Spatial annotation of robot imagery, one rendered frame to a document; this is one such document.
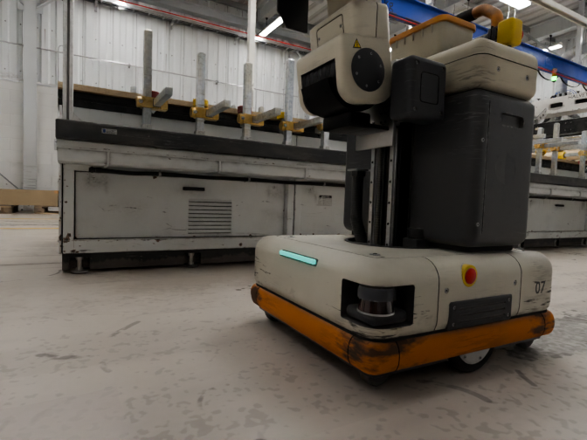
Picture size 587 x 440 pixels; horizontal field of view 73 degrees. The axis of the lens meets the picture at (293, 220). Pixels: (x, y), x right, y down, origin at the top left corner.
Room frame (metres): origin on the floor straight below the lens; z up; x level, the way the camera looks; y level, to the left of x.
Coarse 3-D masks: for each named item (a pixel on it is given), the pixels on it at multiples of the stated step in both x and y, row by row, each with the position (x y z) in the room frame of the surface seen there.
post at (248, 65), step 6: (246, 66) 2.08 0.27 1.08; (246, 72) 2.08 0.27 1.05; (246, 78) 2.08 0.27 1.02; (246, 84) 2.08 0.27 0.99; (246, 90) 2.08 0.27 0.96; (246, 96) 2.08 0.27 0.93; (246, 102) 2.09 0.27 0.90; (246, 108) 2.09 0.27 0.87; (246, 126) 2.09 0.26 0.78; (246, 132) 2.09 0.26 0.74
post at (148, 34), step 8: (144, 32) 1.84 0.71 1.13; (152, 32) 1.85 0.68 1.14; (144, 40) 1.83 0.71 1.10; (152, 40) 1.85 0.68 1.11; (144, 48) 1.83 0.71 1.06; (152, 48) 1.85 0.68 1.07; (144, 56) 1.83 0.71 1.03; (144, 64) 1.83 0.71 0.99; (144, 72) 1.83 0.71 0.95; (144, 80) 1.83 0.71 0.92; (144, 88) 1.84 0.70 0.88; (144, 112) 1.84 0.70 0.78; (144, 120) 1.84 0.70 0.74
